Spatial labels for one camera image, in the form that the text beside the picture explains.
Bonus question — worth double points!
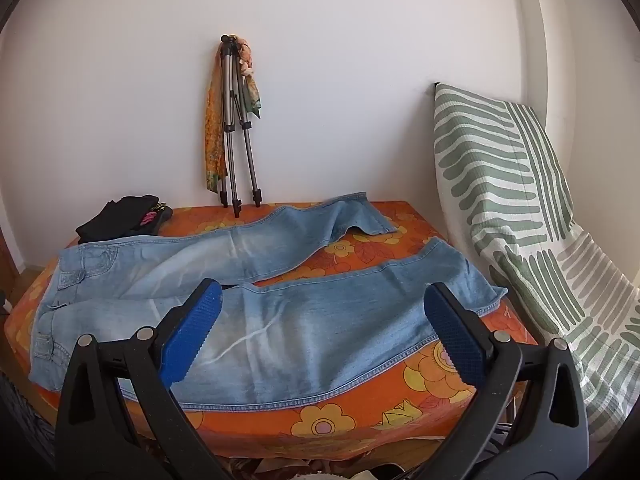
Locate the light blue denim pants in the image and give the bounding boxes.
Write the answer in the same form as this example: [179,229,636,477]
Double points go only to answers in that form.
[29,190,508,412]

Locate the orange floral bedspread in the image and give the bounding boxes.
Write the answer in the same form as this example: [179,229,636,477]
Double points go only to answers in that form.
[4,201,538,461]

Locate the folded black clothes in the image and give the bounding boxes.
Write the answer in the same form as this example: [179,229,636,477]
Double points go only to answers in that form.
[75,194,176,245]

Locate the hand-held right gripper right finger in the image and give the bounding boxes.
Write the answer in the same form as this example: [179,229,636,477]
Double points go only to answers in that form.
[422,282,590,480]

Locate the orange patterned scarf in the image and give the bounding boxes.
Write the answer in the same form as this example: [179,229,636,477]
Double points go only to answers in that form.
[202,37,263,193]

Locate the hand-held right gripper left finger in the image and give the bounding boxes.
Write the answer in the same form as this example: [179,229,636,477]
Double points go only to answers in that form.
[54,278,236,480]

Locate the silver tripod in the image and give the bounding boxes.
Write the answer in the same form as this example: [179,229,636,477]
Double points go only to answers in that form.
[217,35,263,218]

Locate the green striped white cushion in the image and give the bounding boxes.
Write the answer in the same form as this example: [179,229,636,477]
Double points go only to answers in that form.
[432,82,640,443]

